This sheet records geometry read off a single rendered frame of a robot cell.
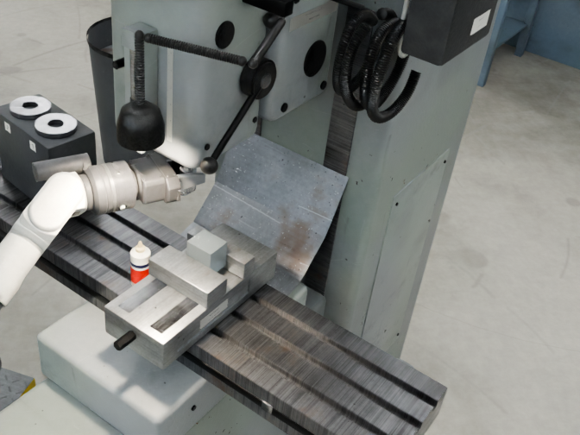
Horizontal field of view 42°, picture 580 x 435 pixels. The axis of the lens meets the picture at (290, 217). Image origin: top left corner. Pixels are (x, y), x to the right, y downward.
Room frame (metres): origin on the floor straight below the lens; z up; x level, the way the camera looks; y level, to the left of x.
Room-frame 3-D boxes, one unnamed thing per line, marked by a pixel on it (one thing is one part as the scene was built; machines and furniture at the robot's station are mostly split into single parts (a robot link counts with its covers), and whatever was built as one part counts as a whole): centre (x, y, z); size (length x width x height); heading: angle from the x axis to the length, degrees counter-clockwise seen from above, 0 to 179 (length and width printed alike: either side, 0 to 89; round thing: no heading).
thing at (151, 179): (1.11, 0.28, 1.23); 0.13 x 0.12 x 0.10; 34
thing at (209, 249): (1.13, 0.15, 1.07); 0.06 x 0.05 x 0.06; 59
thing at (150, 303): (1.11, 0.17, 1.01); 0.35 x 0.15 x 0.11; 149
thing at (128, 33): (1.07, 0.26, 1.45); 0.04 x 0.04 x 0.21; 59
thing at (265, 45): (1.01, 0.06, 1.58); 0.17 x 0.01 x 0.01; 171
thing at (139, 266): (1.14, 0.29, 1.01); 0.04 x 0.04 x 0.11
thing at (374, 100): (1.29, -0.10, 1.45); 0.18 x 0.16 x 0.21; 149
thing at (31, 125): (1.43, 0.57, 1.06); 0.22 x 0.12 x 0.20; 52
